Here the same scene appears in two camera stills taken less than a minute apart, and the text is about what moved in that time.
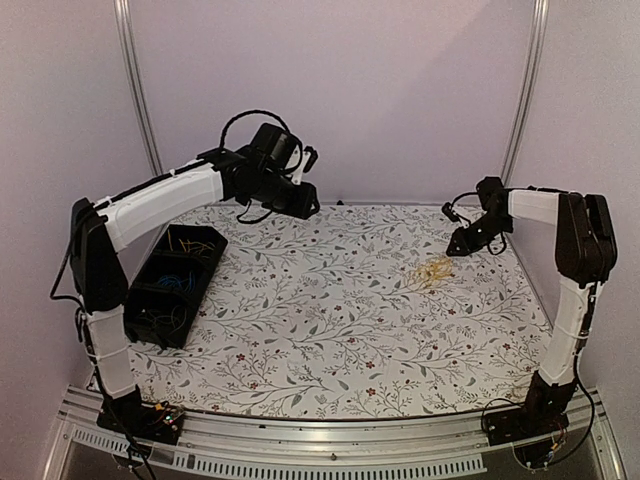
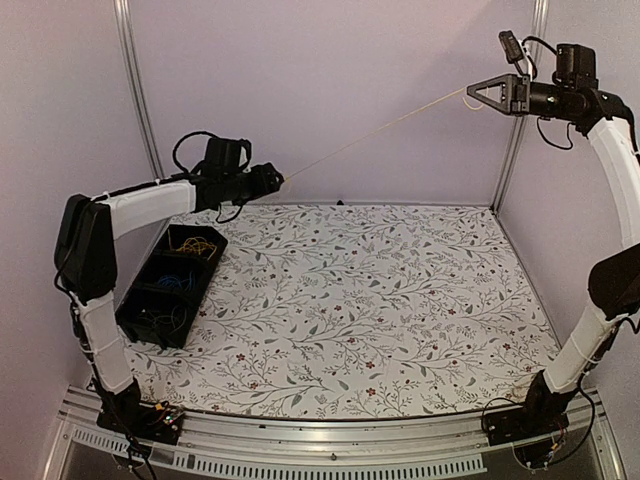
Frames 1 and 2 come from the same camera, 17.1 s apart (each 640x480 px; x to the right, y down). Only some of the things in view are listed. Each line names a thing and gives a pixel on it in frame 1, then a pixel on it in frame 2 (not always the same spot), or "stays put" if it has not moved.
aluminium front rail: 326,449 stays put
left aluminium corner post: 123,18 stays put
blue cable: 169,279 stays put
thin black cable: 149,315 stays put
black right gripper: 467,247 → 518,89
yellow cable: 433,270 → 448,93
